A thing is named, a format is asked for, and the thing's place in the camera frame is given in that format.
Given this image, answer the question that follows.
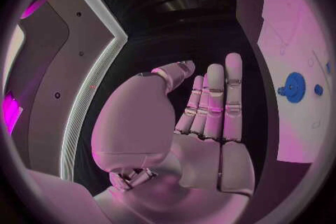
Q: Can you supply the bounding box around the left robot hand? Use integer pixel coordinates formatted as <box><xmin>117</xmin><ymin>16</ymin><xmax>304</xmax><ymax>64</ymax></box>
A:
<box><xmin>90</xmin><ymin>52</ymin><xmax>256</xmax><ymax>224</ymax></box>

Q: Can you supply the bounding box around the white task board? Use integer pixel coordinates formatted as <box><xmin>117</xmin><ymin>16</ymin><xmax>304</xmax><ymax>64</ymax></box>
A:
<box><xmin>234</xmin><ymin>0</ymin><xmax>334</xmax><ymax>168</ymax></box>

